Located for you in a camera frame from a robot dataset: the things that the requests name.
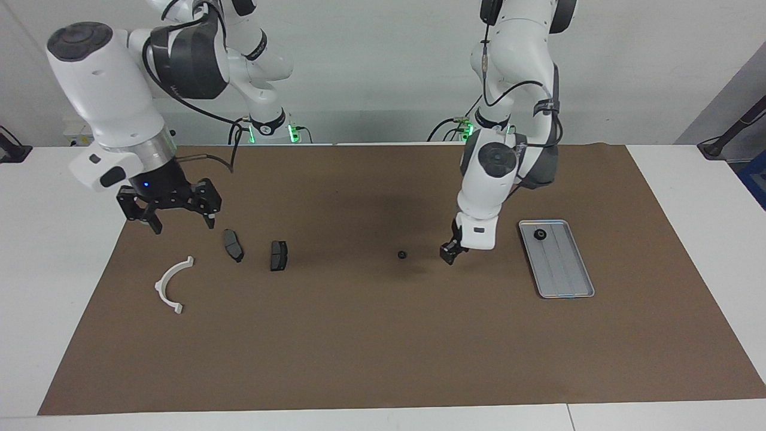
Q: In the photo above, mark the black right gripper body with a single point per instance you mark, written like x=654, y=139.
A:
x=167, y=194

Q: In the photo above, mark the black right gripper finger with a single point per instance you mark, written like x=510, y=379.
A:
x=153, y=221
x=210, y=220

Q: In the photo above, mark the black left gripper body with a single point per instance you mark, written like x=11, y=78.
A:
x=455, y=230

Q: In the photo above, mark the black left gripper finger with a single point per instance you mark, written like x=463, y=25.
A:
x=450, y=252

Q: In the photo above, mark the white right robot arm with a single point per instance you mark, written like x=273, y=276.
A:
x=102, y=90

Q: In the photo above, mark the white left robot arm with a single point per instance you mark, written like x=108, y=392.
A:
x=491, y=191

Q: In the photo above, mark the silver metal tray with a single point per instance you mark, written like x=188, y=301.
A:
x=559, y=269

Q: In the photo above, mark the curved dark brake pad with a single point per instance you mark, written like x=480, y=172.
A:
x=233, y=246

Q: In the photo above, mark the rectangular dark brake pad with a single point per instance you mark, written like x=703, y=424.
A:
x=279, y=256

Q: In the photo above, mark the brown table mat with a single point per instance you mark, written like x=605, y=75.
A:
x=389, y=347

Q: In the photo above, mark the black table clamp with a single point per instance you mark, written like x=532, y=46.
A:
x=12, y=152

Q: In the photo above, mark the black angled stand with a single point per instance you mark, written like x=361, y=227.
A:
x=718, y=146

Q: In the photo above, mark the blue crate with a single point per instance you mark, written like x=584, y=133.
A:
x=755, y=179

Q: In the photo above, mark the white wall socket box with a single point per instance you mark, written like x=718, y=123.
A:
x=81, y=130

